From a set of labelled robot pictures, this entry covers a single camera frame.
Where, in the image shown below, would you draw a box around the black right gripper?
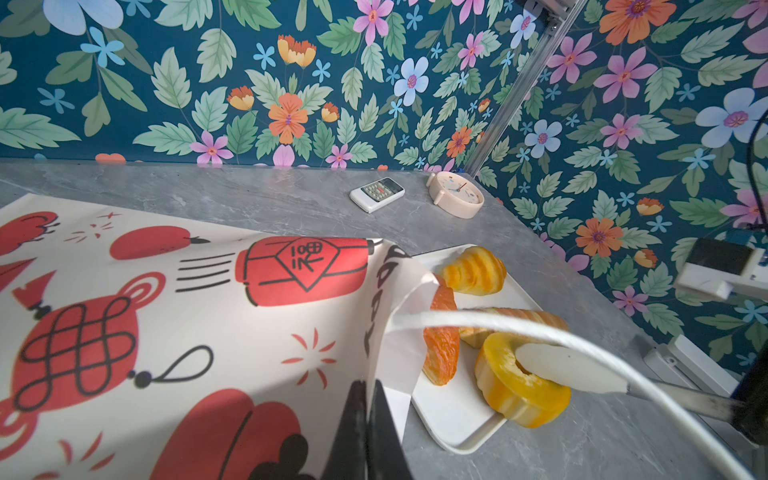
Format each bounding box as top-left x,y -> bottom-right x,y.
731,344 -> 768,444

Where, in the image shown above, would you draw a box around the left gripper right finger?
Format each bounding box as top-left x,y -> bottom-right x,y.
367,380 -> 414,480

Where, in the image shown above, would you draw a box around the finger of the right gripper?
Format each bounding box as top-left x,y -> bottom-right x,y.
515,343 -> 744,423

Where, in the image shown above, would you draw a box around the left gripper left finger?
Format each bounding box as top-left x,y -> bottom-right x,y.
321,380 -> 367,480

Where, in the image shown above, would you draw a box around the yellow ring fake bread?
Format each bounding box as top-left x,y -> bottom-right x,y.
474,332 -> 572,429

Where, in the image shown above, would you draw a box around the long twisted fake bread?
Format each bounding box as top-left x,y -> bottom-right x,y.
458,307 -> 571,350

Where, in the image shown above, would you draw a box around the orange-brown fake pastry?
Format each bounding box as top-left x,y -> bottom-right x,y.
422,275 -> 461,386

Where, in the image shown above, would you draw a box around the yellow fake croissant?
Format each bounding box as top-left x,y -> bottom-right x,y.
440,246 -> 507,296

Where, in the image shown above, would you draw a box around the white and red paper bag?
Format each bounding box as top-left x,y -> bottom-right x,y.
1,194 -> 436,479

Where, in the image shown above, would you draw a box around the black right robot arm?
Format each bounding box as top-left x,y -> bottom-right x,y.
515,335 -> 767,453

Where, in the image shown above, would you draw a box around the white rectangular tray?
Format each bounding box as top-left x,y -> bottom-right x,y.
376,244 -> 542,455

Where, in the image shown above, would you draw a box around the pink round alarm clock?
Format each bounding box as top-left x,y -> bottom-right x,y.
426,172 -> 485,219

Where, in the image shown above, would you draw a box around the white remote control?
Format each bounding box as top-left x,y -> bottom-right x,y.
349,177 -> 405,214

